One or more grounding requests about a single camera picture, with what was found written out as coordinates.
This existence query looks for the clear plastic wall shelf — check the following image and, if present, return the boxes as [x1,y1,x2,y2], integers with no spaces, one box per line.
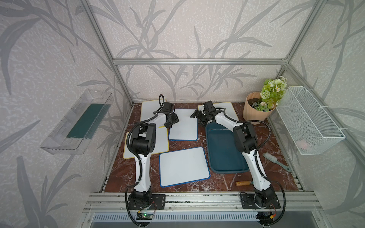
[40,89,114,155]

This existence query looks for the yellow framed whiteboard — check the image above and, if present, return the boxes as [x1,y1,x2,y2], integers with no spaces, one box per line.
[198,102,239,123]
[140,100,160,121]
[123,127,169,159]

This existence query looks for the blue framed whiteboard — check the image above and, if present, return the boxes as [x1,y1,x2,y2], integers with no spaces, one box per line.
[169,109,198,141]
[159,147,211,188]

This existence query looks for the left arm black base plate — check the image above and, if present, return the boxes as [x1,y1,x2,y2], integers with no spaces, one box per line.
[126,192,166,210]

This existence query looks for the dark teal storage tray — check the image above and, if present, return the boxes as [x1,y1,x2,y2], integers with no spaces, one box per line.
[205,123,249,174]

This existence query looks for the green white artificial flowers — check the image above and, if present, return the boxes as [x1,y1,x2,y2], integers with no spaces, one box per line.
[252,76,288,112]

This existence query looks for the green circuit board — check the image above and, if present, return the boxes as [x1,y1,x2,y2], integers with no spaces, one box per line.
[137,212,154,220]

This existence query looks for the yellow framed whiteboard near left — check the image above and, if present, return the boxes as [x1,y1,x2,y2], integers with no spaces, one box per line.
[123,127,169,159]

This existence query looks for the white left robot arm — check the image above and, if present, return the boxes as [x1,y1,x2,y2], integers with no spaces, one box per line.
[126,102,179,205]

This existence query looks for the yellow framed whiteboard far left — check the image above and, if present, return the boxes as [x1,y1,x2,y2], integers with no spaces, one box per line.
[140,100,160,121]

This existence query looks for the pink object in basket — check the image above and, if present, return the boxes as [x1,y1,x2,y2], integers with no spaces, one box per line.
[296,139,311,151]

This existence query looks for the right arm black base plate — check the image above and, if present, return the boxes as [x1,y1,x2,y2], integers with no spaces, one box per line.
[239,192,281,209]

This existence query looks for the white wire mesh basket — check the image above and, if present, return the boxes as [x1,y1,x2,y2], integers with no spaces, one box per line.
[277,86,346,155]

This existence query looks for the right circuit board with wires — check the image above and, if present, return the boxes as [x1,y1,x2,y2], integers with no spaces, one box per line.
[256,212,276,226]

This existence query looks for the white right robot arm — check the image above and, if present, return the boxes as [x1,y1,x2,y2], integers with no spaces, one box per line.
[190,101,276,204]

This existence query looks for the aluminium front rail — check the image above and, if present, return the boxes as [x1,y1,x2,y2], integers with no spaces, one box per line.
[83,192,323,213]

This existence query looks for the yellow framed whiteboard right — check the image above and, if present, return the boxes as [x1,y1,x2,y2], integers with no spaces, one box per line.
[198,102,239,123]

